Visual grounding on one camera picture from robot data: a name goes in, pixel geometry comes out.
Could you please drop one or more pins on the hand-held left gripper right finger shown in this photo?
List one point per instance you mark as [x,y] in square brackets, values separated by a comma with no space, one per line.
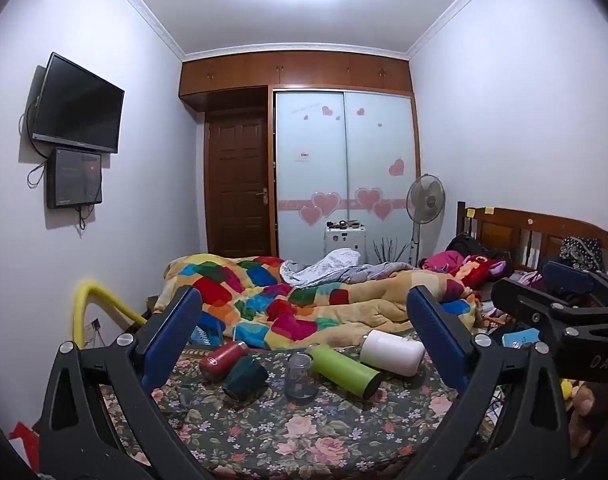
[436,336]

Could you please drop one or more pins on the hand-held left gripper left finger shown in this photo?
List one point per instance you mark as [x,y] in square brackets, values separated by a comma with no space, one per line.
[171,341]

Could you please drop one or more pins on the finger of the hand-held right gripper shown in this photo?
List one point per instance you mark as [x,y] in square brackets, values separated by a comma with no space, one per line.
[521,302]
[566,275]

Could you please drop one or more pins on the dark green cup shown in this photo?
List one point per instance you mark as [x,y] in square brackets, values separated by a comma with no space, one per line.
[246,377]

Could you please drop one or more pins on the clear glass cup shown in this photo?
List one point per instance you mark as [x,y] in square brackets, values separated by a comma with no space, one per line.
[301,377]

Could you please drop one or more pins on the person's right hand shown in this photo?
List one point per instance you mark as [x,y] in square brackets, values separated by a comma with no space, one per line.
[583,402]

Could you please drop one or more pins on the dark patterned cloth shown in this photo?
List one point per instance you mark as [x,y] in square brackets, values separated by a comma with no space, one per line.
[581,252]

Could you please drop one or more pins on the light blue case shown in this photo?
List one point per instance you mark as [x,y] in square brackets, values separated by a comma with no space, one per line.
[521,338]

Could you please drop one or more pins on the blue striped cloth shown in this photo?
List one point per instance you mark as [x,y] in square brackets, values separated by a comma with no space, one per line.
[209,335]

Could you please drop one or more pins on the small yellow toy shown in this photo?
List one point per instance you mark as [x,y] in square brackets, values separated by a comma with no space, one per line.
[566,388]

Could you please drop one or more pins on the white bottle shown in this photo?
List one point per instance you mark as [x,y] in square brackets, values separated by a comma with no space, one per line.
[391,353]

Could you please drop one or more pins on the red bottle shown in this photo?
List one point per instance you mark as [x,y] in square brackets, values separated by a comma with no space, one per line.
[223,360]

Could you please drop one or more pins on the wooden bed headboard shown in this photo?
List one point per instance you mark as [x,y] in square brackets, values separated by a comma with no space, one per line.
[528,227]

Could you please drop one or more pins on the red plush toy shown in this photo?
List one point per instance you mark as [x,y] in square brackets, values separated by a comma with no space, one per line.
[463,267]

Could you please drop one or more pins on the black bag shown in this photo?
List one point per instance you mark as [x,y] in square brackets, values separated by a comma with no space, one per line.
[468,246]

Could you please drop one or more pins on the lime green bottle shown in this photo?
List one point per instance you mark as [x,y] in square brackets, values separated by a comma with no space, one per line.
[346,371]

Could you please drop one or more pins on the dried twigs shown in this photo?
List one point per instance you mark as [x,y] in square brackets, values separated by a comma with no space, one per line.
[389,251]

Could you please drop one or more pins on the grey bed sheet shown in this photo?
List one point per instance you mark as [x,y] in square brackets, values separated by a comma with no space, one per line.
[334,266]

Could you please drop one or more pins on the colourful patchwork blanket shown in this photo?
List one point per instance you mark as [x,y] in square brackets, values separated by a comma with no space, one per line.
[294,312]

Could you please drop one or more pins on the small white cabinet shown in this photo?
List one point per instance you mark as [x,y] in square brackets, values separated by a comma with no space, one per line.
[345,241]

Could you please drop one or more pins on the standing fan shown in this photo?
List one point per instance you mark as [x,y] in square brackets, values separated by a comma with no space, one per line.
[425,199]

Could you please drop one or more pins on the floral bedspread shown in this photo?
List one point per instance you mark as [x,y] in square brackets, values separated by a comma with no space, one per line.
[304,435]

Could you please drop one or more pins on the brown wooden door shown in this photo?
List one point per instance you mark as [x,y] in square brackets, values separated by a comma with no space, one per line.
[236,185]

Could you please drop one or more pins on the red bag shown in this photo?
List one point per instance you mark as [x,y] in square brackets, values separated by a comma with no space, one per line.
[25,445]

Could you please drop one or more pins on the wardrobe with heart stickers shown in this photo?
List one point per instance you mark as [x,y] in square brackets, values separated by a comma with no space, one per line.
[344,160]

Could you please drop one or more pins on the wooden overhead cabinet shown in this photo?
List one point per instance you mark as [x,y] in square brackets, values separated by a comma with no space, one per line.
[294,70]

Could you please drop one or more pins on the yellow padded rail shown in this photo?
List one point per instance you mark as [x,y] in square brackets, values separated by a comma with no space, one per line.
[96,292]

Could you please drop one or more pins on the small black wall monitor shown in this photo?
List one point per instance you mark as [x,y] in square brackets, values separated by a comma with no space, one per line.
[75,177]

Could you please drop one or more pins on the wall-mounted black television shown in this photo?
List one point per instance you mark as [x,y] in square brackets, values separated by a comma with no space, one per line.
[76,105]

